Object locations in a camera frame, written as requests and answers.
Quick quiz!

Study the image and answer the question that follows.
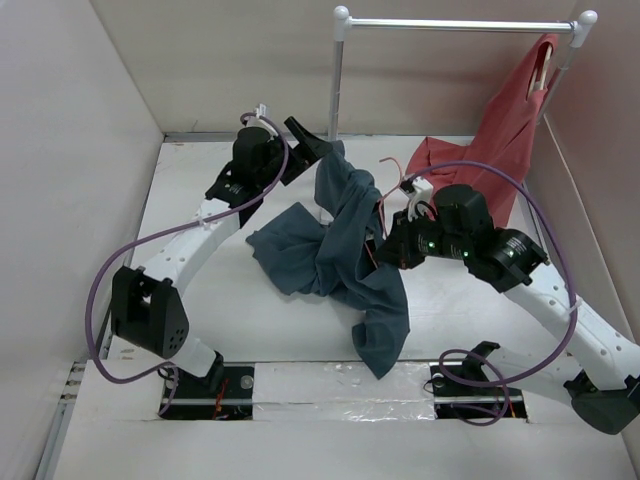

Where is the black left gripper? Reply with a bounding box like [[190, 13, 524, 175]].
[[256, 118, 330, 189]]

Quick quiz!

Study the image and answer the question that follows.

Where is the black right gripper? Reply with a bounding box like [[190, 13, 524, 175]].
[[372, 206, 470, 269]]

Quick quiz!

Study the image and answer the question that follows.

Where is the pink wire hanger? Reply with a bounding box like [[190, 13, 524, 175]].
[[364, 156, 414, 269]]

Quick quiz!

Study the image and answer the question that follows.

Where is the blue t shirt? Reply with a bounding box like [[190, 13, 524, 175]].
[[246, 141, 410, 379]]

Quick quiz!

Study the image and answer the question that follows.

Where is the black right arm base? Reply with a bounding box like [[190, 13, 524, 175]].
[[422, 341, 527, 426]]

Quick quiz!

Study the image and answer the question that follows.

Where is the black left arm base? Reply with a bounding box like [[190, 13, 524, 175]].
[[159, 363, 255, 421]]

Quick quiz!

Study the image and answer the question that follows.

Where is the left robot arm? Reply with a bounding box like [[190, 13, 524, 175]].
[[110, 106, 332, 397]]

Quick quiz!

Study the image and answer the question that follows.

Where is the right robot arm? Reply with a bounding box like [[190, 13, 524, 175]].
[[374, 176, 639, 435]]

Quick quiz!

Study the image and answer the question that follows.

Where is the red t shirt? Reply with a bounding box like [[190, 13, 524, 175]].
[[406, 34, 558, 228]]

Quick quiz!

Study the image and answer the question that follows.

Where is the wooden hanger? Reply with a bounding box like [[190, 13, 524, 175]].
[[528, 43, 554, 95]]

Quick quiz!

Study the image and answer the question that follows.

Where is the white clothes rack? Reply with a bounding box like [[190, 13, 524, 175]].
[[328, 5, 599, 141]]

